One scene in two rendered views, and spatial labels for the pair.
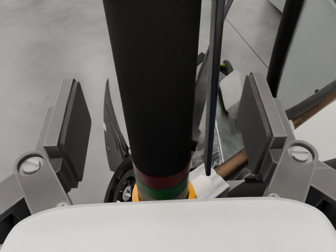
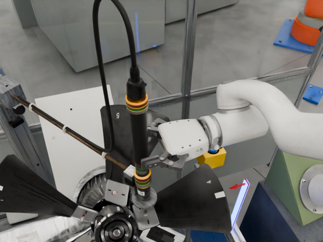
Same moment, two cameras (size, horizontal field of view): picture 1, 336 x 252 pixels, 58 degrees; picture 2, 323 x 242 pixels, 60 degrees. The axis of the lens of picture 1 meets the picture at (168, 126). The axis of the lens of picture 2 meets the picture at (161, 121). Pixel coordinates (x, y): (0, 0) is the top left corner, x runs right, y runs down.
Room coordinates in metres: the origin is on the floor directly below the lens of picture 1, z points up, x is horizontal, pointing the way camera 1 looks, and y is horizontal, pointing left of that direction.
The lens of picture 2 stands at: (0.18, 0.42, 1.97)
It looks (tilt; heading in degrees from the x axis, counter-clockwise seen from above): 44 degrees down; 253
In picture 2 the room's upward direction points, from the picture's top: straight up
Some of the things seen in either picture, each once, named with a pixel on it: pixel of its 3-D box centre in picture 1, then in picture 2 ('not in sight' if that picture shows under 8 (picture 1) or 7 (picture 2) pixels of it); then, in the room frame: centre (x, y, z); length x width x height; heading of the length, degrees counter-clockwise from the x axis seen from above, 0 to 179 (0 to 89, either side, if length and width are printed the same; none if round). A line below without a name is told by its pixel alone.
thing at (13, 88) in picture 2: not in sight; (6, 91); (0.47, -0.50, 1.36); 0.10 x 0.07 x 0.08; 126
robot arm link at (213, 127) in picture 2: not in sight; (208, 133); (-0.07, 0.00, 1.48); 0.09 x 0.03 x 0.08; 91
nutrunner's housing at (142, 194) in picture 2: not in sight; (141, 151); (0.10, 0.00, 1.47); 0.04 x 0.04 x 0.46
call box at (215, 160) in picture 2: not in sight; (206, 149); (-0.25, -0.30, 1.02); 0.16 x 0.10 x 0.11; 91
